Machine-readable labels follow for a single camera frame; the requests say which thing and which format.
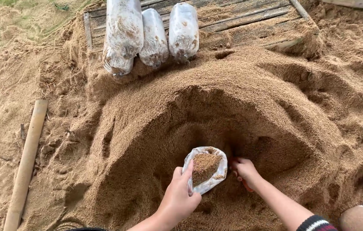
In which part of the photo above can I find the person's right hand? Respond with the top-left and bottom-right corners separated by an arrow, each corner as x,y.
230,157 -> 263,190

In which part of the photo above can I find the person's left hand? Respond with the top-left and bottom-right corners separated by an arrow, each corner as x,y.
155,159 -> 202,222

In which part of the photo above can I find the red scoop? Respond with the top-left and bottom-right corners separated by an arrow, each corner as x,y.
231,158 -> 254,193

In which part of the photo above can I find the clear plastic bag with sawdust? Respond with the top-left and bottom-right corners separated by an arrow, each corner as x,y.
182,146 -> 228,195

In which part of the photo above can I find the sawdust heap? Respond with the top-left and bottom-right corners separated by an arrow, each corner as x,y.
53,45 -> 363,231

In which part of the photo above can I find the striped dark sleeve cuff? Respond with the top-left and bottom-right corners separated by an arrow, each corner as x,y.
296,215 -> 338,231

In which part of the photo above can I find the person's knee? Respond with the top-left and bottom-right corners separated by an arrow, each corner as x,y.
339,205 -> 363,231

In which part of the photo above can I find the wooden slatted pallet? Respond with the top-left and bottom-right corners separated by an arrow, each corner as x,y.
83,0 -> 312,55

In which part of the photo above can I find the large filled plastic sawdust bag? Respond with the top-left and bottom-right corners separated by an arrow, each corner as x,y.
102,0 -> 144,76

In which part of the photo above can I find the wooden plank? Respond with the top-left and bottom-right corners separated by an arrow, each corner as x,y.
321,0 -> 363,12

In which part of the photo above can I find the bamboo pole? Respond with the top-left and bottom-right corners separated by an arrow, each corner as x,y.
3,99 -> 49,231

